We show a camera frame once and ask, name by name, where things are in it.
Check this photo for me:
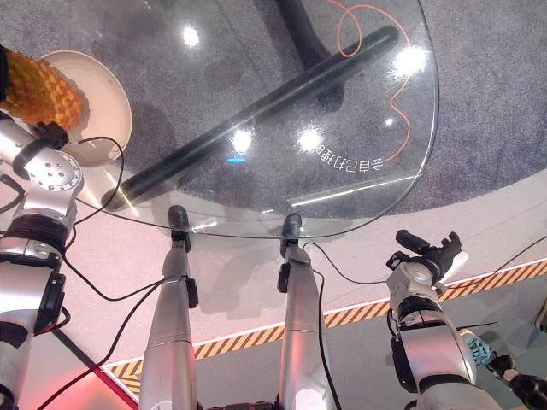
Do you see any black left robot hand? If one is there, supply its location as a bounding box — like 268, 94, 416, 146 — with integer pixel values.
0, 44, 10, 106

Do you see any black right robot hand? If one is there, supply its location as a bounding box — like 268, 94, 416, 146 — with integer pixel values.
386, 229, 470, 284

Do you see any yellow knitted fruit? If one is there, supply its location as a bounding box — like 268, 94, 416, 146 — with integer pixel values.
0, 45, 89, 130

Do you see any white round plate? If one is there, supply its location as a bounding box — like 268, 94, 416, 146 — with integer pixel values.
40, 50, 133, 168

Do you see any teal cloth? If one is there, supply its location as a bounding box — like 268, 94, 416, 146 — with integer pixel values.
462, 327, 497, 368

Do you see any dark right robot foot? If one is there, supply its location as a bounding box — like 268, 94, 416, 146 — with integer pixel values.
280, 213, 303, 239

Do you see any dark robot foot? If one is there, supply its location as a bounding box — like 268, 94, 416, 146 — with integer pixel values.
280, 213, 303, 239
167, 204, 191, 241

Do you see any silver right robot leg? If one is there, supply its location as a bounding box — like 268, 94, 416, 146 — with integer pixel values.
276, 237, 344, 410

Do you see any silver robot leg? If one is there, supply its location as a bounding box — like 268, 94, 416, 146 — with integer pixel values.
138, 232, 200, 410
276, 237, 344, 410

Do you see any dark bundle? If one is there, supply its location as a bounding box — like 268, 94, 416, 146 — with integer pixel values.
490, 353, 547, 410

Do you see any grey round carpet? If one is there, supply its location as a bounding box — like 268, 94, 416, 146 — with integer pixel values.
0, 0, 547, 223

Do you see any yellow black hazard tape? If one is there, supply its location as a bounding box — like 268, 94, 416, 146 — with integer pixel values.
105, 259, 547, 395

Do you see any black table base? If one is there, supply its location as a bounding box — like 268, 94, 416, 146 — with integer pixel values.
117, 0, 401, 211

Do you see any dark left robot foot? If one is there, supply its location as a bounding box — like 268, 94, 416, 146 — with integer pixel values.
167, 204, 191, 241

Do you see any silver left robot leg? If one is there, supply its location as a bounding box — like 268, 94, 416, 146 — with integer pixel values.
138, 232, 200, 410

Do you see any black cable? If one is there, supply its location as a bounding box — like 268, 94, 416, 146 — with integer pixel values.
59, 136, 191, 302
435, 234, 547, 296
40, 279, 172, 410
300, 241, 391, 286

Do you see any orange cable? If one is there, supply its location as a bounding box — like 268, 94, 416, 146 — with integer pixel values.
328, 0, 412, 162

